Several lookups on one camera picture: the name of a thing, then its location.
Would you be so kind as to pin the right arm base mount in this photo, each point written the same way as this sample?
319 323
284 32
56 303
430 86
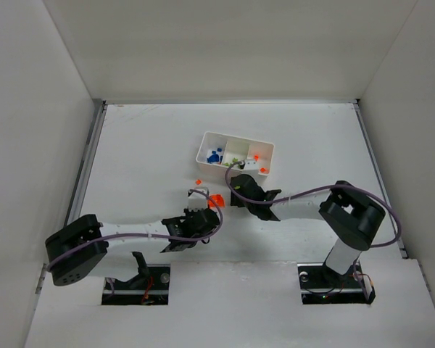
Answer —
320 285

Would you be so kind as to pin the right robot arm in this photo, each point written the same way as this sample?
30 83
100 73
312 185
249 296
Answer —
352 216

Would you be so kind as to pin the large blue arch lego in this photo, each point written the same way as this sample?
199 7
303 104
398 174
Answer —
214 159

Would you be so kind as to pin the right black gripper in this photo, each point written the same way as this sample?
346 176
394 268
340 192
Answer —
241 185

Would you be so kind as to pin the large orange round lego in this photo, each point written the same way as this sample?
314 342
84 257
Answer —
215 201

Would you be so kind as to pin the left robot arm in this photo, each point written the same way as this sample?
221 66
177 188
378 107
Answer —
89 247

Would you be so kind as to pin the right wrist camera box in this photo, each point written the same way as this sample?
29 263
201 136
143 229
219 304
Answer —
250 165

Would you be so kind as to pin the white three-compartment container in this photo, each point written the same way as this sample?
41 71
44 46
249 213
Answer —
233 146

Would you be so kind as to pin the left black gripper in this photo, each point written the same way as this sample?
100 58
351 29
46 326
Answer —
208 216

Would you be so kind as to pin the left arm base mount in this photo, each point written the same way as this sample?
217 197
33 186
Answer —
148 287

